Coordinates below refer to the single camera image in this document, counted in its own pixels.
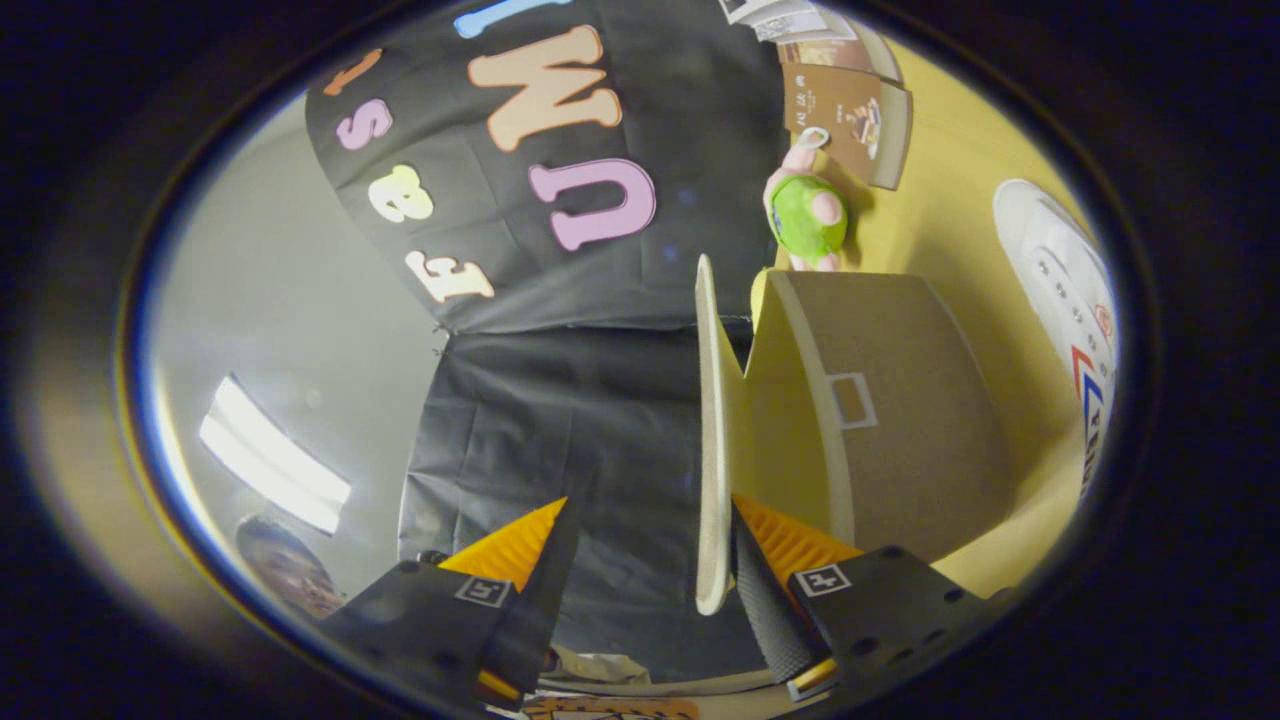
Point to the brown cover book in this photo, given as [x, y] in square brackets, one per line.
[840, 115]

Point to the white sneaker shoe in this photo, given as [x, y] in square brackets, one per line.
[1060, 270]

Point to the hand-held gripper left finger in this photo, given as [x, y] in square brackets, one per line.
[545, 600]

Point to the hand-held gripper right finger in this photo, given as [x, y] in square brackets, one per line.
[770, 610]

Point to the person's head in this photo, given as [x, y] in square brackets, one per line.
[290, 570]

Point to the dark brown book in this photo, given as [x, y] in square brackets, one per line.
[835, 55]

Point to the white patterned cover book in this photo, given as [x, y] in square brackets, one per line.
[810, 27]

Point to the black backdrop cloth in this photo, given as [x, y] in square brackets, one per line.
[560, 420]

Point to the pink and green plush toy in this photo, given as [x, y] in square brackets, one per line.
[808, 215]

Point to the beige fabric storage box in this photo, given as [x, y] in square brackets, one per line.
[900, 430]

